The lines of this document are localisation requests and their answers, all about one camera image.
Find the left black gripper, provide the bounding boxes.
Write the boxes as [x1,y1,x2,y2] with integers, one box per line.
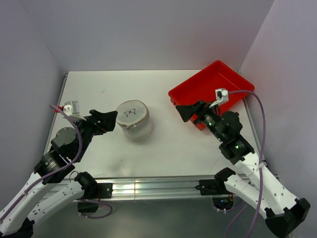
[71,109,117,160]

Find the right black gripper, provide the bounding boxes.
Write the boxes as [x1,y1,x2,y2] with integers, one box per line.
[175,99,225,142]

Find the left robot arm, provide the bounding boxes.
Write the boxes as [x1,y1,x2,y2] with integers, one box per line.
[0,110,118,238]

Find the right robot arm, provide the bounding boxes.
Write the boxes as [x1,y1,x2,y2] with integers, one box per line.
[176,101,311,238]

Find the red plastic tray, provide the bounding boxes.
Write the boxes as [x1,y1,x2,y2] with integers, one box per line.
[168,60,255,131]

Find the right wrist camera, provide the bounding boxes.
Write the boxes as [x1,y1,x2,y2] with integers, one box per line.
[210,88,229,107]

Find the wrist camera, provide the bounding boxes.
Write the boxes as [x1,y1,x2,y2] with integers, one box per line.
[210,88,229,107]
[58,101,86,121]

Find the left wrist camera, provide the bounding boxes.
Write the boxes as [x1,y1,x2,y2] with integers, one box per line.
[58,101,86,121]

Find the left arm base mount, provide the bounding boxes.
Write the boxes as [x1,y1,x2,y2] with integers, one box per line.
[77,183,113,219]

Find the aluminium rail frame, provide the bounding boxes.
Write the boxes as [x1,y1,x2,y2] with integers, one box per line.
[12,71,298,238]

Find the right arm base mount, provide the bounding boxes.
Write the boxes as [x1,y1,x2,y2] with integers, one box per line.
[195,179,242,214]

